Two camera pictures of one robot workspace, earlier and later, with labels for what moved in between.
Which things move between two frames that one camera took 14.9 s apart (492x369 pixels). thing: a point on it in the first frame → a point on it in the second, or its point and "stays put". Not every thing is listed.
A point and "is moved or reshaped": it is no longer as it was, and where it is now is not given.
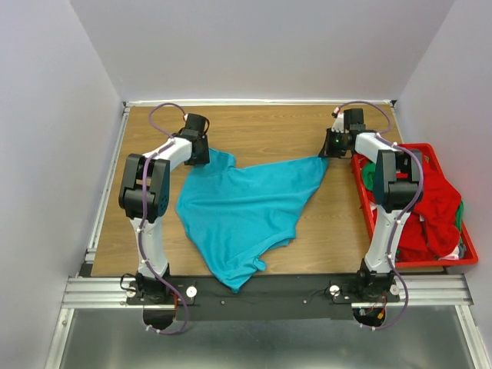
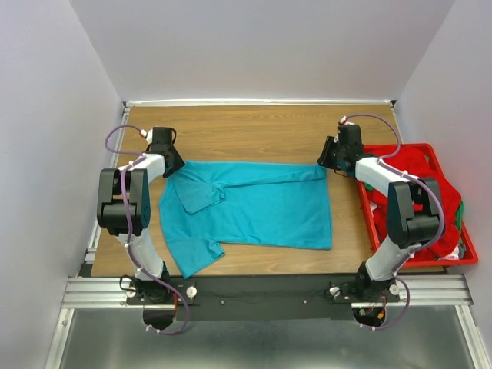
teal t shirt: [233, 214] is moved or reshaped
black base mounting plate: [266, 298] stays put
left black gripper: [204, 158] → [178, 161]
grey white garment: [458, 253] stays put
